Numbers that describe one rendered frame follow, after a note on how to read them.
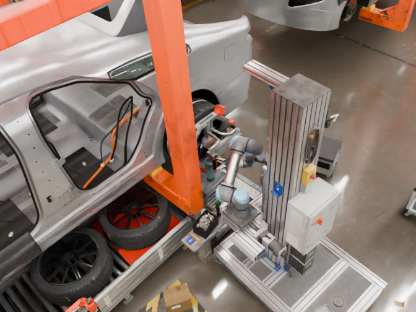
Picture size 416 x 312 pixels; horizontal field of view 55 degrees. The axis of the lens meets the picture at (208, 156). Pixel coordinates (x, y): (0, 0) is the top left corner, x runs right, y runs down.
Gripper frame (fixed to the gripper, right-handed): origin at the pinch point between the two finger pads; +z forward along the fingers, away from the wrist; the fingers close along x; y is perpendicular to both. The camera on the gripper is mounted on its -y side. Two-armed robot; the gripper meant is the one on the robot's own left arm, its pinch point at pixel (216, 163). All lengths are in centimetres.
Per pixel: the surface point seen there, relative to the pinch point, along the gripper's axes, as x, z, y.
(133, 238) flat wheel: -51, 77, 35
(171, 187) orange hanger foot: -16.5, 41.3, 10.6
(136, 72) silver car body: 13, 57, -93
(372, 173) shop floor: 48, -175, 83
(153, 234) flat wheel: -45, 60, 40
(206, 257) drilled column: -53, 15, 73
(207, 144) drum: 20.8, 7.4, -4.9
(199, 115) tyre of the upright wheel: 29.7, 12.6, -33.1
